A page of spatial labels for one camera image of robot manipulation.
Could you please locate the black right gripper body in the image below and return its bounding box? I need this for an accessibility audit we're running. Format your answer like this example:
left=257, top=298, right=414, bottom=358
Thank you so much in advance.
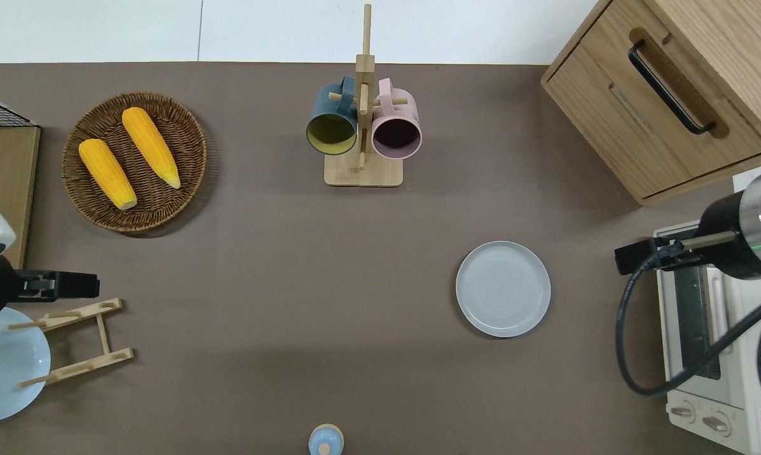
left=614, top=236, right=705, bottom=276

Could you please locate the wire and wood shelf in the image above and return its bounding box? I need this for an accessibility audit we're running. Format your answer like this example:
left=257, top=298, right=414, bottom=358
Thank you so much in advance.
left=0, top=92, right=42, bottom=270

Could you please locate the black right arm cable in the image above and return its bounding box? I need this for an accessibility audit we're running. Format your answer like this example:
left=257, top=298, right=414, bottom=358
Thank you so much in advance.
left=615, top=252, right=761, bottom=398

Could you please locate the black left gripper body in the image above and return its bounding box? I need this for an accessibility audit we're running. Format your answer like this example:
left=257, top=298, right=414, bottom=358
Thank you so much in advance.
left=14, top=270, right=100, bottom=300

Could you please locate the brown wicker basket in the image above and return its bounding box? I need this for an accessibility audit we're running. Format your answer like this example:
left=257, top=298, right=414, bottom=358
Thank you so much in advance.
left=61, top=92, right=209, bottom=233

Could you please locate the wooden drawer cabinet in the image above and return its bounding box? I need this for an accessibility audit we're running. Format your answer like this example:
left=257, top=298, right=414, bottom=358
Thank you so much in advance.
left=540, top=0, right=761, bottom=207

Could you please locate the long pointed yellow corn cob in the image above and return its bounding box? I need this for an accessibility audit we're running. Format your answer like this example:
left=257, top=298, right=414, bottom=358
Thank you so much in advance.
left=121, top=106, right=182, bottom=190

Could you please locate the gray round plate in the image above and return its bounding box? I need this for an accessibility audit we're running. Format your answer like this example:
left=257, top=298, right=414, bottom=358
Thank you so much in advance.
left=455, top=240, right=552, bottom=339

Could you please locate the teal mug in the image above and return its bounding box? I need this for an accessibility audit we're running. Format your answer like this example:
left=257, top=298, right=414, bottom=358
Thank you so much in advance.
left=305, top=75, right=360, bottom=157

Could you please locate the black cabinet handle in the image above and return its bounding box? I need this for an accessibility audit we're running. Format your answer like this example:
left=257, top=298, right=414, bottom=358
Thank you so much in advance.
left=628, top=39, right=717, bottom=136

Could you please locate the wooden mug tree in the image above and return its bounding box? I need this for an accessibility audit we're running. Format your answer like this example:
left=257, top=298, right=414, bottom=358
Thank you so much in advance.
left=324, top=3, right=410, bottom=188

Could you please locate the short yellow corn cob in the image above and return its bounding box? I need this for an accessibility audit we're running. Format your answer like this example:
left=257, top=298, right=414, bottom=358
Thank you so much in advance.
left=78, top=138, right=138, bottom=211

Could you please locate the pink mug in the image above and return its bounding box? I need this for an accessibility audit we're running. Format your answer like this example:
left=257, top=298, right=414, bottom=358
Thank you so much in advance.
left=370, top=77, right=423, bottom=161

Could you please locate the blue wooden call bell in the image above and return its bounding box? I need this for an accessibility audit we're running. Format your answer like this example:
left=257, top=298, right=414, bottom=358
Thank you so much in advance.
left=308, top=423, right=345, bottom=455

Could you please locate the light blue plate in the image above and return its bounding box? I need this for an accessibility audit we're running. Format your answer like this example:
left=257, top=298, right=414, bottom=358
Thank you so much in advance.
left=0, top=306, right=52, bottom=423

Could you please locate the white toaster oven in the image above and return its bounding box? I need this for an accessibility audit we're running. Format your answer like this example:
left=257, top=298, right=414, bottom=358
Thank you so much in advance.
left=653, top=220, right=761, bottom=455

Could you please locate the wooden plate rack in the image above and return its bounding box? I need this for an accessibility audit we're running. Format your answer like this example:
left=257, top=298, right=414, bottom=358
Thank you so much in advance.
left=6, top=298, right=135, bottom=389

